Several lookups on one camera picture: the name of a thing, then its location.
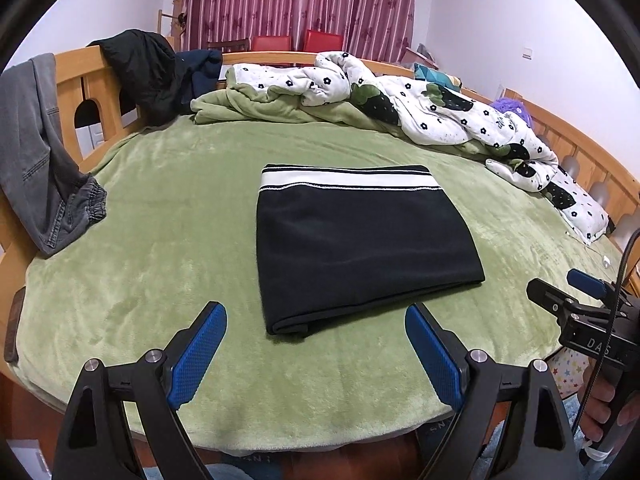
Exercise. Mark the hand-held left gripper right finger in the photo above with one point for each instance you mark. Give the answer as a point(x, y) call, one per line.
point(432, 355)

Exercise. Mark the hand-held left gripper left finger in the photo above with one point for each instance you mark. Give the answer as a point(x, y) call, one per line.
point(197, 355)

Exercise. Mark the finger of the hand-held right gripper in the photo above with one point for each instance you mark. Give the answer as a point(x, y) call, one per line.
point(587, 281)
point(547, 295)

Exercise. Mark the black pants with white stripe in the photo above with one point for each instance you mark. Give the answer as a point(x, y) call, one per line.
point(350, 250)

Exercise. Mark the person's right hand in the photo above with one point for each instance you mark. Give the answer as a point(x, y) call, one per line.
point(602, 410)

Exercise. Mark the star printed cloth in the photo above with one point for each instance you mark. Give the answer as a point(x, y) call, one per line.
point(567, 372)

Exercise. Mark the green fleece blanket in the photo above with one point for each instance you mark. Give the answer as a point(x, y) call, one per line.
point(175, 240)

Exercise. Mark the purple plush item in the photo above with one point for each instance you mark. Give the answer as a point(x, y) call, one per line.
point(510, 110)

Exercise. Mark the white green floral quilt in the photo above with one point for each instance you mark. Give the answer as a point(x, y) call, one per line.
point(430, 115)

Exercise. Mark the white plastic box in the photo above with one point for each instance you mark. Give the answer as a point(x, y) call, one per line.
point(92, 137)

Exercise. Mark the teal cushion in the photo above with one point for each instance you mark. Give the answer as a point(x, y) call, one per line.
point(440, 77)

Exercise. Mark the grey jeans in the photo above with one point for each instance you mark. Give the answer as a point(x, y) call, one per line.
point(30, 160)

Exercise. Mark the black jacket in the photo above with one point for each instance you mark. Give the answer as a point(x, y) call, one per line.
point(145, 75)

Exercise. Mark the navy blue garment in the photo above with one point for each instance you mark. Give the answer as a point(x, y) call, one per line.
point(205, 67)

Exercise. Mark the dark wooden chair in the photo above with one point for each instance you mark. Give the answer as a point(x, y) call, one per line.
point(227, 45)

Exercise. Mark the red chair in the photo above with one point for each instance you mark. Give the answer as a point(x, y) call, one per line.
point(322, 40)
point(270, 43)

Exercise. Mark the wooden rack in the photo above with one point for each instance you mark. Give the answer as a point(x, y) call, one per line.
point(172, 22)

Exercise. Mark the maroon floral curtain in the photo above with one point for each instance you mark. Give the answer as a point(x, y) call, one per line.
point(300, 0)

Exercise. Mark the wooden bed frame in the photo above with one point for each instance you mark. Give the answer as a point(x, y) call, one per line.
point(70, 85)

